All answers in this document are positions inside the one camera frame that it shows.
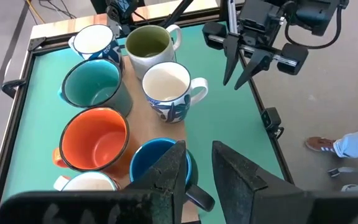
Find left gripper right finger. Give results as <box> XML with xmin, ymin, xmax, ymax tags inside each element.
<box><xmin>212</xmin><ymin>141</ymin><xmax>307</xmax><ymax>224</ymax></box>

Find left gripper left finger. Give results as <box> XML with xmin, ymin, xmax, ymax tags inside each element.
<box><xmin>125</xmin><ymin>139</ymin><xmax>188</xmax><ymax>224</ymax></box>

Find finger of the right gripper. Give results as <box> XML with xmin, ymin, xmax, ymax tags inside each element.
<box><xmin>223</xmin><ymin>32</ymin><xmax>241</xmax><ymax>86</ymax></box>
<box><xmin>234</xmin><ymin>51</ymin><xmax>275</xmax><ymax>91</ymax></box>

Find dark blue mug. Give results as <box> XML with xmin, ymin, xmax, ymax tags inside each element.
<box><xmin>129</xmin><ymin>138</ymin><xmax>216</xmax><ymax>213</ymax></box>

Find white mug blue floral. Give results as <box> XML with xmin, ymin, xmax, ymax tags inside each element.
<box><xmin>141</xmin><ymin>61</ymin><xmax>209</xmax><ymax>124</ymax></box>
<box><xmin>68</xmin><ymin>24</ymin><xmax>124</xmax><ymax>71</ymax></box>

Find white mug green interior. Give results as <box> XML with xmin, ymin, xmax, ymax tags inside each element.
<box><xmin>125</xmin><ymin>24</ymin><xmax>183</xmax><ymax>80</ymax></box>

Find white mug checkered pattern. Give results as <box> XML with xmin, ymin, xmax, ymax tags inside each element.
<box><xmin>53</xmin><ymin>170</ymin><xmax>122</xmax><ymax>192</ymax></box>

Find orange enamel mug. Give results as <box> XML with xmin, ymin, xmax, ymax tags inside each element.
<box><xmin>52</xmin><ymin>106</ymin><xmax>136</xmax><ymax>180</ymax></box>

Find teal enamel mug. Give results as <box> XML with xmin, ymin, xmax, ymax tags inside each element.
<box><xmin>57</xmin><ymin>58</ymin><xmax>134</xmax><ymax>118</ymax></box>

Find wooden shelf riser black legs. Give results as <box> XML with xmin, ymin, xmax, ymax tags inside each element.
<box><xmin>121</xmin><ymin>55</ymin><xmax>200</xmax><ymax>223</ymax></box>

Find green table mat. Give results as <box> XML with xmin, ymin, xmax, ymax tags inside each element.
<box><xmin>1</xmin><ymin>23</ymin><xmax>285</xmax><ymax>224</ymax></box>

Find person's shoe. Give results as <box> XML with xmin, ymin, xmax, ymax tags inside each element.
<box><xmin>305</xmin><ymin>136</ymin><xmax>337</xmax><ymax>154</ymax></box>

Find person's leg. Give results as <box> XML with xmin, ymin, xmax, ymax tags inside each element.
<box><xmin>333</xmin><ymin>124</ymin><xmax>358</xmax><ymax>159</ymax></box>

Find small black camera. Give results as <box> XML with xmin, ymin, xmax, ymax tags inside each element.
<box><xmin>260</xmin><ymin>107</ymin><xmax>285</xmax><ymax>140</ymax></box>

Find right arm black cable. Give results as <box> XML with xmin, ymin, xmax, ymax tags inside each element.
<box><xmin>284</xmin><ymin>2</ymin><xmax>344</xmax><ymax>50</ymax></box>

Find black metal table frame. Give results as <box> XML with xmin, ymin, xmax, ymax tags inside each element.
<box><xmin>0</xmin><ymin>6</ymin><xmax>295</xmax><ymax>224</ymax></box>

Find black frame clamp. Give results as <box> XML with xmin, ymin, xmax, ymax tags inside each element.
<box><xmin>1</xmin><ymin>79</ymin><xmax>27</xmax><ymax>99</ymax></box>

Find yellow cable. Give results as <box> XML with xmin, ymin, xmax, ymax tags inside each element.
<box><xmin>25</xmin><ymin>0</ymin><xmax>46</xmax><ymax>24</ymax></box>

